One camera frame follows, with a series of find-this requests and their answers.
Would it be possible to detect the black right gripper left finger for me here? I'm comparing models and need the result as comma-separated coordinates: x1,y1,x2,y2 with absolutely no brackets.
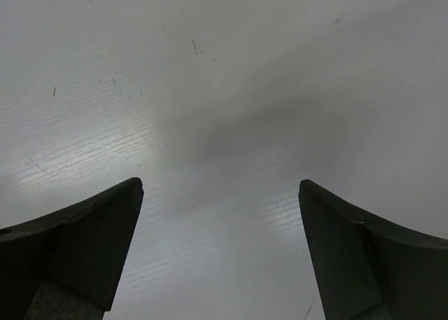
1,177,144,319

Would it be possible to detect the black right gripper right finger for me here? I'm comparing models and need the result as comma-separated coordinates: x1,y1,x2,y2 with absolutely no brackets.
298,180,447,319

